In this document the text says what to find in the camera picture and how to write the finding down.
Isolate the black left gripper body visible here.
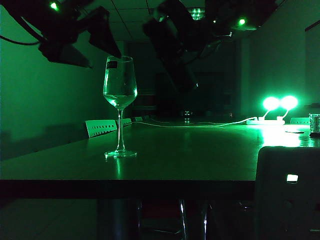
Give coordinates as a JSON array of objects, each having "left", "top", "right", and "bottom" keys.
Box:
[{"left": 37, "top": 16, "right": 91, "bottom": 63}]

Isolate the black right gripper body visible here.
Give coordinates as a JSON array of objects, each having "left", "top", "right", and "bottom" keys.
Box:
[{"left": 174, "top": 0, "right": 234, "bottom": 51}]

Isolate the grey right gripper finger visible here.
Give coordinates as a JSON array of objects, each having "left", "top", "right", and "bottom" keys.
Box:
[{"left": 186, "top": 39, "right": 223, "bottom": 67}]

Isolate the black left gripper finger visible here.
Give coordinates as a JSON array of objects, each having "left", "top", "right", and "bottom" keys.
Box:
[
  {"left": 60, "top": 44, "right": 94, "bottom": 69},
  {"left": 88, "top": 7, "right": 123, "bottom": 58}
]

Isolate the black thermos cup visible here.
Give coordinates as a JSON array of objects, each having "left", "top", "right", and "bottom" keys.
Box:
[{"left": 142, "top": 4, "right": 199, "bottom": 94}]

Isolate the clear stemmed wine glass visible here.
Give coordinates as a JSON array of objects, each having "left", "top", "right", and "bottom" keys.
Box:
[{"left": 102, "top": 55, "right": 138, "bottom": 158}]

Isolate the ceiling light panel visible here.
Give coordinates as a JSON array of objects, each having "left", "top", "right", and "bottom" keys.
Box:
[{"left": 187, "top": 7, "right": 210, "bottom": 20}]

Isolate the large white slotted chair back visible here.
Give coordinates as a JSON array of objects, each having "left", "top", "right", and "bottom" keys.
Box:
[{"left": 84, "top": 119, "right": 118, "bottom": 139}]

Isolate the round glowing USB lamp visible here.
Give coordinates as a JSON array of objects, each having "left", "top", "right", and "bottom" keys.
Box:
[
  {"left": 277, "top": 95, "right": 299, "bottom": 121},
  {"left": 258, "top": 96, "right": 280, "bottom": 121}
]

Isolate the small white slotted chair back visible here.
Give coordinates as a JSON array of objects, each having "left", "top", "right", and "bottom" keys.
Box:
[{"left": 116, "top": 118, "right": 133, "bottom": 128}]

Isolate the white power strip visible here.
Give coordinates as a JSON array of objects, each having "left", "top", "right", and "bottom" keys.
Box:
[{"left": 246, "top": 119, "right": 286, "bottom": 126}]

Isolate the clear glass jar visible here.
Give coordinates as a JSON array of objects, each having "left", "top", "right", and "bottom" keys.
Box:
[{"left": 308, "top": 112, "right": 320, "bottom": 138}]

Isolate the dark box with indicator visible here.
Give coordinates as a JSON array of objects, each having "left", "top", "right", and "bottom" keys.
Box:
[{"left": 254, "top": 146, "right": 320, "bottom": 240}]

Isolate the dark table leg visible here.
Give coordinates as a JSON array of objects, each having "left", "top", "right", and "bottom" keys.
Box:
[{"left": 96, "top": 198, "right": 143, "bottom": 240}]

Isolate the chrome chair leg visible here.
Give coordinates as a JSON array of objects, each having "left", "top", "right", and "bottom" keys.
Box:
[
  {"left": 179, "top": 199, "right": 189, "bottom": 240},
  {"left": 201, "top": 199, "right": 214, "bottom": 240}
]

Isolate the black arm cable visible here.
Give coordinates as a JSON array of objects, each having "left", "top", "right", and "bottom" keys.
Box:
[{"left": 0, "top": 34, "right": 42, "bottom": 47}]

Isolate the white power cable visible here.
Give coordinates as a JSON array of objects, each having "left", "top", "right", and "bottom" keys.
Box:
[{"left": 132, "top": 116, "right": 259, "bottom": 129}]

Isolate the framed wall board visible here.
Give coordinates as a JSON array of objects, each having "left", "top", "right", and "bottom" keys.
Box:
[{"left": 304, "top": 22, "right": 320, "bottom": 108}]

